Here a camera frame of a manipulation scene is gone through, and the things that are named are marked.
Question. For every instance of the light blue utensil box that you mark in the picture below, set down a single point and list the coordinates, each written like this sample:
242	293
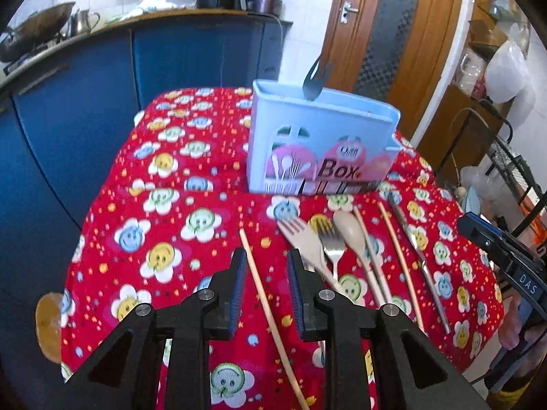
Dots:
299	136

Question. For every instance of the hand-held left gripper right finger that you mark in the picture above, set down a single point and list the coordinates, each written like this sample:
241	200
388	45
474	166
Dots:
295	294

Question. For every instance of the black plastic fork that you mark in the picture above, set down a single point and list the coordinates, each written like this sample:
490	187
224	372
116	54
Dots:
314	81

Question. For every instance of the gas stove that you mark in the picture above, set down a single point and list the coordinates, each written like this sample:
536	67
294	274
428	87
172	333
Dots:
25	57

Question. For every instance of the black metal chair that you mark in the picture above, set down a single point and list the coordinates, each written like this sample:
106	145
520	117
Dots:
508	153

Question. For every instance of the wooden door with glass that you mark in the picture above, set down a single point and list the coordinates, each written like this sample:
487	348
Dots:
427	51

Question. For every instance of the white crumpled cloth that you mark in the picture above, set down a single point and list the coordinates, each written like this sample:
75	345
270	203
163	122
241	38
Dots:
149	4

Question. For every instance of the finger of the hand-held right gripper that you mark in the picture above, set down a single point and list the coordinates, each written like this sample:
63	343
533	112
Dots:
478	228

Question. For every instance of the metal table knife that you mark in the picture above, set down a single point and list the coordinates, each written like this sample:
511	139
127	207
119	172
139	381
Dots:
421	260

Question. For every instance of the metal fork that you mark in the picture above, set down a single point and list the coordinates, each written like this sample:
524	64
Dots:
331	245

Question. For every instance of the dark cooking pot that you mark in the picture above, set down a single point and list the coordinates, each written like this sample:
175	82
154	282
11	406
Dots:
265	4

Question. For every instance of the blue kitchen cabinet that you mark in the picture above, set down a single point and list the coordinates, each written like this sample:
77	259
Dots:
107	94

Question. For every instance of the metal pitcher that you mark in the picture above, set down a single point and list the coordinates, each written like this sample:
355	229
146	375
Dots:
83	23

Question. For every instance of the white plastic bag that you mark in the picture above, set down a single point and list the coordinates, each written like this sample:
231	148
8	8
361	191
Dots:
506	70

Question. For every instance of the beige plastic spoon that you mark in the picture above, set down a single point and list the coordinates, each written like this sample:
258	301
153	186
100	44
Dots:
352	232

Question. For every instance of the wooden wall shelf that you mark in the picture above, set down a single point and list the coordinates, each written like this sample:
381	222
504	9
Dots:
478	30

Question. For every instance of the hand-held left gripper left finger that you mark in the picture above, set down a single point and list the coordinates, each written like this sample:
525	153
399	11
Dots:
237	290

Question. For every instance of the red floral tablecloth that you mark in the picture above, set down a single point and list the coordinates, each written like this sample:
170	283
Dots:
171	205

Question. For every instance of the beige plastic fork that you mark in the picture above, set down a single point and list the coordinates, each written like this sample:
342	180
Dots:
305	245

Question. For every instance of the round wooden stool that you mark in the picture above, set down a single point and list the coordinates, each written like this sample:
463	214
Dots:
48	329

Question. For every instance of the person's right hand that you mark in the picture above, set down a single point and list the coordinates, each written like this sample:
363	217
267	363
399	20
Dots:
515	329

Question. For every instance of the metal wok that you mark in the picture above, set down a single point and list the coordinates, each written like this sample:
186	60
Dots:
38	25

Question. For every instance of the long wooden chopstick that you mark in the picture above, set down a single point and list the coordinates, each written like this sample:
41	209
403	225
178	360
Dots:
265	299

